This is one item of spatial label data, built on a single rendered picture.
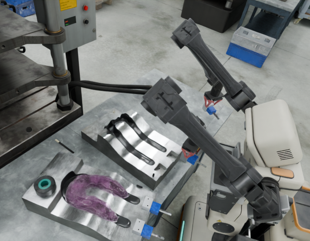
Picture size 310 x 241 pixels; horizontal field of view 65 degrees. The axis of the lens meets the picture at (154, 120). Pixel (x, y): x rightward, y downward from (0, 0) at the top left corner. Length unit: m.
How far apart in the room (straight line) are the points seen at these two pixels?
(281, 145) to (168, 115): 0.41
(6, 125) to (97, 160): 0.57
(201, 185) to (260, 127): 1.48
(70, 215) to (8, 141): 0.60
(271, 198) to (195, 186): 1.46
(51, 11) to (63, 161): 0.68
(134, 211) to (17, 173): 0.59
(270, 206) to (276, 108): 0.32
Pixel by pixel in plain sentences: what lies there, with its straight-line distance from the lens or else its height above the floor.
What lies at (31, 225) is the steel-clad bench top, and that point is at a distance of 1.21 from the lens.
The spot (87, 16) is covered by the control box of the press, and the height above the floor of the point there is 1.24.
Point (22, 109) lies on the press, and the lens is 1.67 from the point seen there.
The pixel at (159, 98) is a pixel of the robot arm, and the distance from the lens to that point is 0.64.
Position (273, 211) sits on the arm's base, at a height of 1.20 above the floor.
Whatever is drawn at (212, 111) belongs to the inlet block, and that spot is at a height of 0.94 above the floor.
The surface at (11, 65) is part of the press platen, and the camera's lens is 1.59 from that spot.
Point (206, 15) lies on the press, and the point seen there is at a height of 0.21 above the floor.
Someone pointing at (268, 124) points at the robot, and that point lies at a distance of 0.89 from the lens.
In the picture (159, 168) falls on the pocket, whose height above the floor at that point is 0.86.
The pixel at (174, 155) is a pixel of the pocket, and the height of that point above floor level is 0.87.
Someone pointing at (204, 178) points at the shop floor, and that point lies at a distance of 2.35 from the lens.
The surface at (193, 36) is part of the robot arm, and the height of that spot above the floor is 1.47.
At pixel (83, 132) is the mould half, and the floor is 0.86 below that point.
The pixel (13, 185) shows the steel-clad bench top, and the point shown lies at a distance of 1.32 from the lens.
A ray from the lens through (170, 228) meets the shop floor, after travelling 2.05.
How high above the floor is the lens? 1.88
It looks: 44 degrees down
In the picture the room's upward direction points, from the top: 11 degrees clockwise
